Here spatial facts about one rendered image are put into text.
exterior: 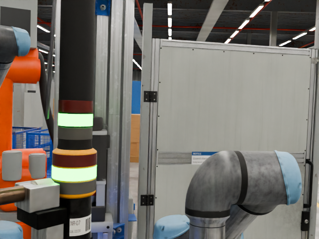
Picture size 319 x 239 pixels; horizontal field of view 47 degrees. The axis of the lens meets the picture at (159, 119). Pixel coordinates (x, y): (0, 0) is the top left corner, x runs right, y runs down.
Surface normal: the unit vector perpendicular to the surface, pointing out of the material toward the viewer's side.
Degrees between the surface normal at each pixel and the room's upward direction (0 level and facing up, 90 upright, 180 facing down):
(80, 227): 90
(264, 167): 56
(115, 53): 90
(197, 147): 90
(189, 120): 90
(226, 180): 78
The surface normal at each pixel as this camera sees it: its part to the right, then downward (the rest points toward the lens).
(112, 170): 0.18, 0.06
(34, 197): 0.73, 0.06
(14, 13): 0.44, 0.06
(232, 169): -0.02, -0.37
